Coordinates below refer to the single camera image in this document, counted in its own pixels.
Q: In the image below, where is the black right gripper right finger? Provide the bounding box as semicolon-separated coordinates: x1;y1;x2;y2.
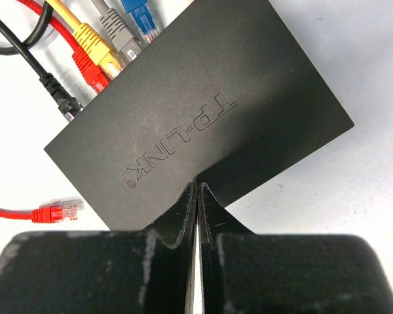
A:
197;183;393;313

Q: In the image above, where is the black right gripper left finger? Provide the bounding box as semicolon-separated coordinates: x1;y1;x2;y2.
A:
0;183;197;313

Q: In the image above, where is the black network switch box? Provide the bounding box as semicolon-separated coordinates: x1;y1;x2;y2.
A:
45;1;354;230

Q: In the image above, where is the blue ethernet cable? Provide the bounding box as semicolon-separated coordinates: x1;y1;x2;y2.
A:
120;0;160;45

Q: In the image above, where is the black ethernet cable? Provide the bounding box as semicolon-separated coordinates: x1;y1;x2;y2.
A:
0;0;84;122

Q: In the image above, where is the red ethernet cable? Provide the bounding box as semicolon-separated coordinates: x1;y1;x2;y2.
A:
0;0;112;225

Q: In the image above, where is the yellow ethernet cable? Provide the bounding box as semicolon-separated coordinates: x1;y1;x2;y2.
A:
45;0;124;79

